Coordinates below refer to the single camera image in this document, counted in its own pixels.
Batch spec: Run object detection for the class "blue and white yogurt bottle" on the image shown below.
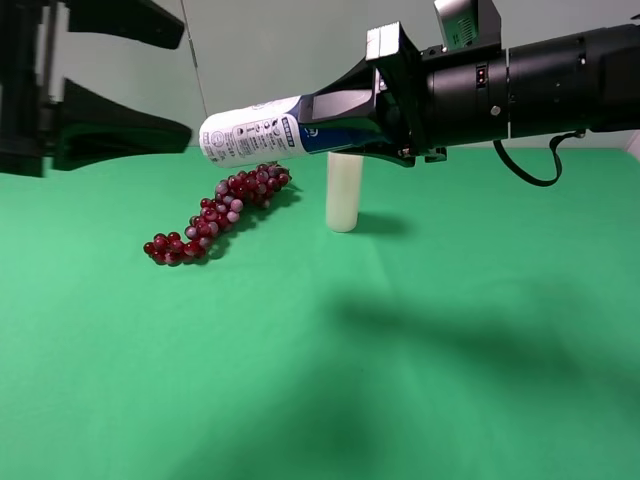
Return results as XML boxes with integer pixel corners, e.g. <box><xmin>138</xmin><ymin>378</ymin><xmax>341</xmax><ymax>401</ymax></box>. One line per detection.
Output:
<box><xmin>199</xmin><ymin>95</ymin><xmax>383</xmax><ymax>168</ymax></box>

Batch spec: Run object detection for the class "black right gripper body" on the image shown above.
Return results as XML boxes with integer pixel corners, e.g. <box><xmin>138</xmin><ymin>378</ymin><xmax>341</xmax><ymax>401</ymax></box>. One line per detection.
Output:
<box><xmin>365</xmin><ymin>21</ymin><xmax>447</xmax><ymax>163</ymax></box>

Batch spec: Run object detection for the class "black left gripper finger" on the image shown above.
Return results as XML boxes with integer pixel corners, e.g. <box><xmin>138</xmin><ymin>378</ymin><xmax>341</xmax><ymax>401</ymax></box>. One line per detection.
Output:
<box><xmin>64</xmin><ymin>0</ymin><xmax>185</xmax><ymax>49</ymax></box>
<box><xmin>53</xmin><ymin>79</ymin><xmax>192</xmax><ymax>170</ymax></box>

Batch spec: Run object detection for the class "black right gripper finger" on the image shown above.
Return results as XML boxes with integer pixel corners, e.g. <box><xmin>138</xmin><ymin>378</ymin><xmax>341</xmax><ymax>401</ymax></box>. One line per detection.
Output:
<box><xmin>344</xmin><ymin>143</ymin><xmax>416</xmax><ymax>168</ymax></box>
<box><xmin>297</xmin><ymin>60</ymin><xmax>383</xmax><ymax>131</ymax></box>

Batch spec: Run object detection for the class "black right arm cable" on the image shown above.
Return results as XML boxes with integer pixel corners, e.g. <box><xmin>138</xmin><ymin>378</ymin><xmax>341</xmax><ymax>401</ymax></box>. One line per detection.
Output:
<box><xmin>492</xmin><ymin>130</ymin><xmax>587</xmax><ymax>188</ymax></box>

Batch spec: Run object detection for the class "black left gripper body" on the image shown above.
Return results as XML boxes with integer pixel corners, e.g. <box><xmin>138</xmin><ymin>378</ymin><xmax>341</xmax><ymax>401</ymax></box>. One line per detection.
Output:
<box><xmin>1</xmin><ymin>1</ymin><xmax>63</xmax><ymax>177</ymax></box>

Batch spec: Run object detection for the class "bunch of red grapes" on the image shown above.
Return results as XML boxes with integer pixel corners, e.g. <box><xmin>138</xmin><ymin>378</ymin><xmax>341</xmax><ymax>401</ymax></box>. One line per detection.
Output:
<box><xmin>143</xmin><ymin>162</ymin><xmax>292</xmax><ymax>266</ymax></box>

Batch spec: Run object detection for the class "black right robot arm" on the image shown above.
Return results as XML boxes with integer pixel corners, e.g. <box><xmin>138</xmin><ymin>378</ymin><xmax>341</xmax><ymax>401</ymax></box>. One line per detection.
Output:
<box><xmin>297</xmin><ymin>23</ymin><xmax>639</xmax><ymax>167</ymax></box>

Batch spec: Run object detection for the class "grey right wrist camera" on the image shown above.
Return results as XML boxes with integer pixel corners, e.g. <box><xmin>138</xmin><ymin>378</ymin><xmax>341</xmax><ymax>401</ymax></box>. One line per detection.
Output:
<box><xmin>434</xmin><ymin>0</ymin><xmax>502</xmax><ymax>51</ymax></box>

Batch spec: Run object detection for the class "tall white candle in glass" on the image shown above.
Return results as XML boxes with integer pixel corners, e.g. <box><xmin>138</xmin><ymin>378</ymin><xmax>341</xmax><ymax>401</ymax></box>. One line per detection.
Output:
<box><xmin>325</xmin><ymin>153</ymin><xmax>364</xmax><ymax>233</ymax></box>

